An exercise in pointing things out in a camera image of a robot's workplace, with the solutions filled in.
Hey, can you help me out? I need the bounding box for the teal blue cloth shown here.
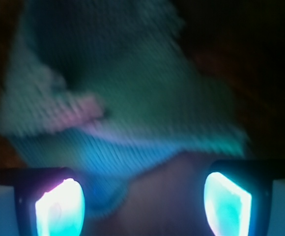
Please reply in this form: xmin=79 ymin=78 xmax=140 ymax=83
xmin=0 ymin=0 xmax=247 ymax=217

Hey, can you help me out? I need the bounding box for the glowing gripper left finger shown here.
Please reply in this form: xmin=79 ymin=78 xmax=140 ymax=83
xmin=0 ymin=168 xmax=85 ymax=236

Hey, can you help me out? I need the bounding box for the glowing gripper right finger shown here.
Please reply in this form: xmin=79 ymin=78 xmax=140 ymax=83
xmin=203 ymin=160 xmax=285 ymax=236

